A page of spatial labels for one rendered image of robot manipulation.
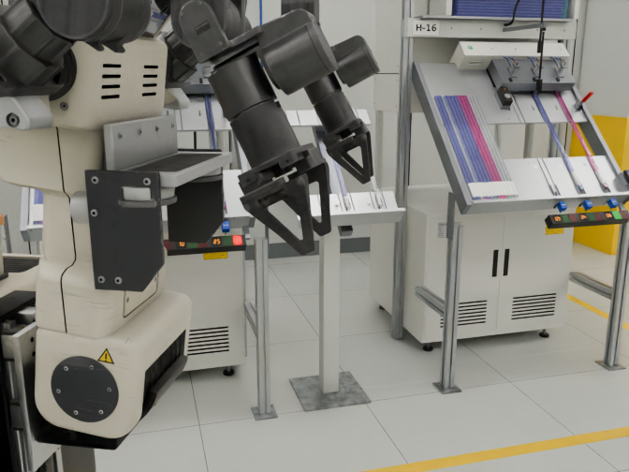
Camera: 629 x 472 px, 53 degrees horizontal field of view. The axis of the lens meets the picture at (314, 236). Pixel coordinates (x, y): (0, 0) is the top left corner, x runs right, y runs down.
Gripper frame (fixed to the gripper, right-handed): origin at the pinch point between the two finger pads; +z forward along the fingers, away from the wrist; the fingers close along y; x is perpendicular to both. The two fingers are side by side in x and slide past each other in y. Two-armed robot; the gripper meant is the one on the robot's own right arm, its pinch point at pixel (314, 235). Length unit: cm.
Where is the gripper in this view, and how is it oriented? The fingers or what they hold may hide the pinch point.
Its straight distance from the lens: 68.1
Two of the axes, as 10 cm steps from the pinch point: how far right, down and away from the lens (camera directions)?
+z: 4.4, 8.9, 0.9
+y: 2.0, -2.0, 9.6
